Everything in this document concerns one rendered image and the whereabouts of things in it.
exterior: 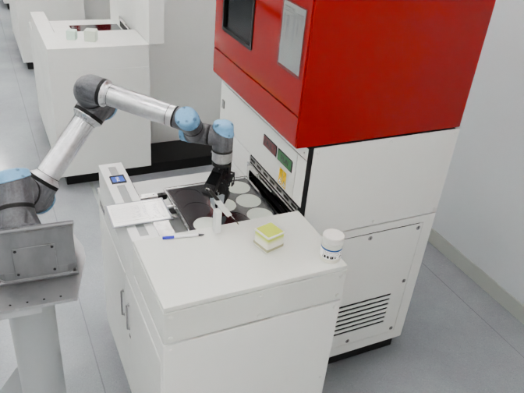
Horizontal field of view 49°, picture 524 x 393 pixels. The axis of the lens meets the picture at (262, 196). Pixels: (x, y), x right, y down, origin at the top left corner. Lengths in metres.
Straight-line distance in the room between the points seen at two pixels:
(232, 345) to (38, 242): 0.70
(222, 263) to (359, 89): 0.76
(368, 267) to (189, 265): 0.97
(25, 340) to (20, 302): 0.31
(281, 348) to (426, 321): 1.42
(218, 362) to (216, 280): 0.29
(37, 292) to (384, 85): 1.36
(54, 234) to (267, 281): 0.70
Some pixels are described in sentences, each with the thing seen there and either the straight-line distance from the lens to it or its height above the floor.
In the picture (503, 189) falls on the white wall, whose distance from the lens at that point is 3.41.
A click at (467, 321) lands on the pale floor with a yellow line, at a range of 3.39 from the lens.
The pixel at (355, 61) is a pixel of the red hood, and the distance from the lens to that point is 1.98.
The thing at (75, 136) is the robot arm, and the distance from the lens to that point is 2.18.
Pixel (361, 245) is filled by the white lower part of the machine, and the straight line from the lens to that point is 2.43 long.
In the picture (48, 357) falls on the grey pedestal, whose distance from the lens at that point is 2.34.
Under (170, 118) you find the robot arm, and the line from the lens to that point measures 1.95.
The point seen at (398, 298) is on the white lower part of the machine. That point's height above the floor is 0.35.
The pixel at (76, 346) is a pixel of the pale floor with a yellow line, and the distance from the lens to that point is 2.97.
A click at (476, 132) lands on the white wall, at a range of 3.49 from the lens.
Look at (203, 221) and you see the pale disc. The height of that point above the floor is 0.90.
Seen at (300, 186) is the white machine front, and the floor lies 1.06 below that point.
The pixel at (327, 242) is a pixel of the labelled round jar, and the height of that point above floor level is 1.04.
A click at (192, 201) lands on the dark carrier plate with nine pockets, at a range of 2.26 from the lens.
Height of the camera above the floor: 2.10
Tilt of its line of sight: 31 degrees down
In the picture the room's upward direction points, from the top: 6 degrees clockwise
